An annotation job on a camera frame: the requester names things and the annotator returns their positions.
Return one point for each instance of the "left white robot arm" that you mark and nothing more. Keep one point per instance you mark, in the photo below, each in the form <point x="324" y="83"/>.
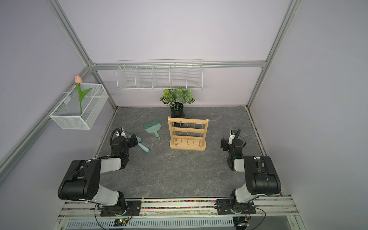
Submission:
<point x="82" y="179"/>

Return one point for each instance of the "teal small shovel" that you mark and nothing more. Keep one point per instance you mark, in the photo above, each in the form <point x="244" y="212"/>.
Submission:
<point x="142" y="145"/>

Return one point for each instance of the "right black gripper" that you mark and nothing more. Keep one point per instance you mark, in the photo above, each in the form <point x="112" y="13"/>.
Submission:
<point x="224" y="144"/>

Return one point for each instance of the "white slotted cable duct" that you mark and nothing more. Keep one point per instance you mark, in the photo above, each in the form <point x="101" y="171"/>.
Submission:
<point x="151" y="223"/>

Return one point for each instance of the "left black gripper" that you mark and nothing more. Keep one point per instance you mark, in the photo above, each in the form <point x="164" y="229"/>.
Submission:
<point x="132" y="144"/>

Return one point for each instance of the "wooden jewelry display stand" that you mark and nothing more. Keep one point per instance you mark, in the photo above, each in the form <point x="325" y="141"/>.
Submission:
<point x="188" y="134"/>

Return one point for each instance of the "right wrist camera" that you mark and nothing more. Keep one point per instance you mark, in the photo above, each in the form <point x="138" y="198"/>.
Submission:
<point x="234" y="134"/>

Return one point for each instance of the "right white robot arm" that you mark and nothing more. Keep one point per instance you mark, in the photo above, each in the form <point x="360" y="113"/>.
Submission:
<point x="261" y="178"/>

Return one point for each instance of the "white mesh wall basket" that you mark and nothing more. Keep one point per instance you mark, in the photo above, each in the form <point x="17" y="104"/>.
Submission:
<point x="67" y="113"/>

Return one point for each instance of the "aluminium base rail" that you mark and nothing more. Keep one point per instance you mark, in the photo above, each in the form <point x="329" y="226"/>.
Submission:
<point x="182" y="208"/>

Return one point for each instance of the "white wire wall shelf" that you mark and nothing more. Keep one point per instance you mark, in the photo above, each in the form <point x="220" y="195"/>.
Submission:
<point x="159" y="74"/>

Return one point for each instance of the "pink artificial tulip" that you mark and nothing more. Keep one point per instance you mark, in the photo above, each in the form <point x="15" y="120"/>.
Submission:
<point x="81" y="93"/>

